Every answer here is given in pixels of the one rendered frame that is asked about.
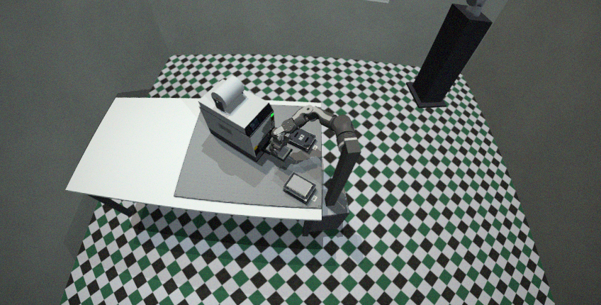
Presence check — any white horizontal cylinder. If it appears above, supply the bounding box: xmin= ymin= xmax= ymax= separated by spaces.
xmin=211 ymin=76 xmax=245 ymax=109

